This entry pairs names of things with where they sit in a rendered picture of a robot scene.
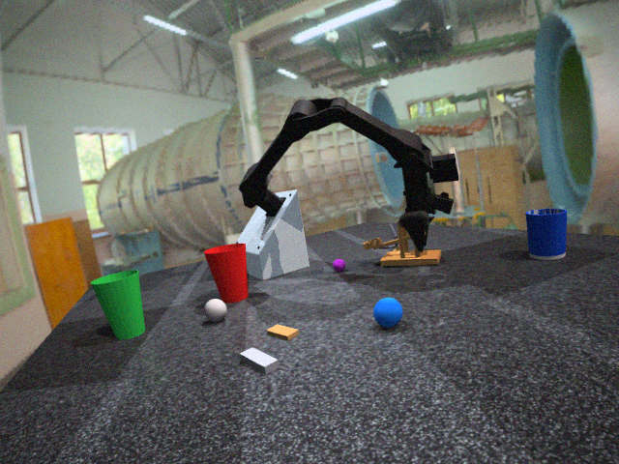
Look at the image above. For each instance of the red tapered cup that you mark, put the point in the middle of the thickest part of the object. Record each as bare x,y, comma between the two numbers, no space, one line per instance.
228,265

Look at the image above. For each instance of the white ball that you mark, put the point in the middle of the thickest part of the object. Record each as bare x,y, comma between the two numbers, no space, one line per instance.
215,310

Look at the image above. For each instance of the green plastic cup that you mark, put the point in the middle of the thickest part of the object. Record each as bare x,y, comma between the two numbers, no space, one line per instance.
120,297

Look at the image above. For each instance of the purple ball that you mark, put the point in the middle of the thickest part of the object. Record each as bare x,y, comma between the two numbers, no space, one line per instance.
339,265

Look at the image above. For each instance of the orange flat block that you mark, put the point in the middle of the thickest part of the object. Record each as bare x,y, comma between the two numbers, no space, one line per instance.
282,332

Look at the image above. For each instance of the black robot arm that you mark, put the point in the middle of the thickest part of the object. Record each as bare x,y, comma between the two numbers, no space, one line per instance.
412,156

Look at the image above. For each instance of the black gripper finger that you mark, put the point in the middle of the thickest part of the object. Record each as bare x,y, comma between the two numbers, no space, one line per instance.
417,234
425,240

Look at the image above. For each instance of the blue cup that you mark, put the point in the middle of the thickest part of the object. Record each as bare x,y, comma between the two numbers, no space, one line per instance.
546,233

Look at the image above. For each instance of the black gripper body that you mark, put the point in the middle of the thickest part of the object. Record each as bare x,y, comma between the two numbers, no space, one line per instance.
415,213

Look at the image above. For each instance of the blue ball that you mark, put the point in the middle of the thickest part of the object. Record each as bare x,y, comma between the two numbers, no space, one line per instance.
387,312

